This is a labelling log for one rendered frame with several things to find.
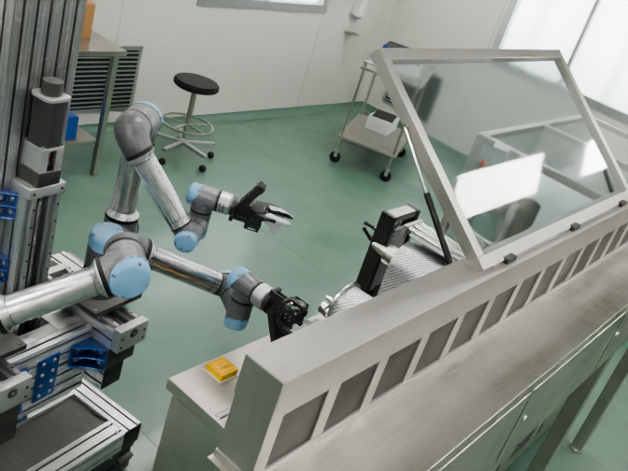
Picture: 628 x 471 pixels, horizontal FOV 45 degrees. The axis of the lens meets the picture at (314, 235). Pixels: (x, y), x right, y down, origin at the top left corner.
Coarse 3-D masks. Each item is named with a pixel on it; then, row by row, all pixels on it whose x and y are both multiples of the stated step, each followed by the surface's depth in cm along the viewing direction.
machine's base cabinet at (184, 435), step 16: (176, 400) 222; (176, 416) 223; (192, 416) 218; (176, 432) 224; (192, 432) 220; (208, 432) 215; (160, 448) 231; (176, 448) 226; (192, 448) 221; (208, 448) 216; (160, 464) 232; (176, 464) 227; (192, 464) 223; (496, 464) 328
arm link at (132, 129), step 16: (128, 112) 241; (128, 128) 237; (144, 128) 240; (128, 144) 237; (144, 144) 238; (128, 160) 240; (144, 160) 240; (144, 176) 242; (160, 176) 243; (160, 192) 243; (160, 208) 247; (176, 208) 246; (176, 224) 248; (192, 224) 250; (176, 240) 248; (192, 240) 247
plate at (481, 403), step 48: (576, 288) 227; (624, 288) 238; (528, 336) 192; (576, 336) 200; (624, 336) 261; (432, 384) 161; (480, 384) 167; (528, 384) 173; (576, 384) 228; (336, 432) 139; (384, 432) 143; (432, 432) 147; (480, 432) 156; (528, 432) 206
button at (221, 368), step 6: (216, 360) 232; (222, 360) 233; (210, 366) 229; (216, 366) 229; (222, 366) 230; (228, 366) 231; (234, 366) 231; (210, 372) 229; (216, 372) 227; (222, 372) 228; (228, 372) 228; (234, 372) 230; (222, 378) 227
